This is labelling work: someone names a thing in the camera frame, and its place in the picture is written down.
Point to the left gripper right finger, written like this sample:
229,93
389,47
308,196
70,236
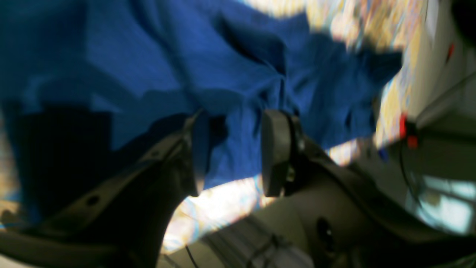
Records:
349,223

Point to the red black clamp left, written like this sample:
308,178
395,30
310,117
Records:
408,131

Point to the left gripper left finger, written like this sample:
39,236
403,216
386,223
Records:
121,222

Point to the patterned tile tablecloth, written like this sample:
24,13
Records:
387,23

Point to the blue long-sleeve T-shirt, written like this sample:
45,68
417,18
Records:
88,86

